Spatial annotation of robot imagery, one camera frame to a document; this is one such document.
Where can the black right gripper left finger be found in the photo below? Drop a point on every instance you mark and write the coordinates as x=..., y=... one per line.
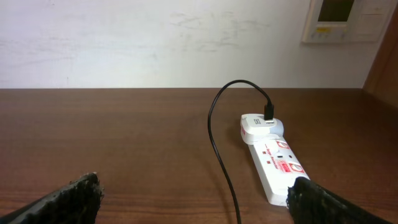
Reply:
x=76, y=203

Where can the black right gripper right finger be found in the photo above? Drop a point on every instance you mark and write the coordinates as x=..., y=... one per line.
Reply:
x=309, y=203

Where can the white USB wall charger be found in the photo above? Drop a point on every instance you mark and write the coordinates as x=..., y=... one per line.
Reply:
x=255, y=128

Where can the white power strip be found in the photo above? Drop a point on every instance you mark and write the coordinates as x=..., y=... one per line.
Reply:
x=277, y=167

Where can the beige wall control panel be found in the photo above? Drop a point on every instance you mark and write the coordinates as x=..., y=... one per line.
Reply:
x=344, y=21

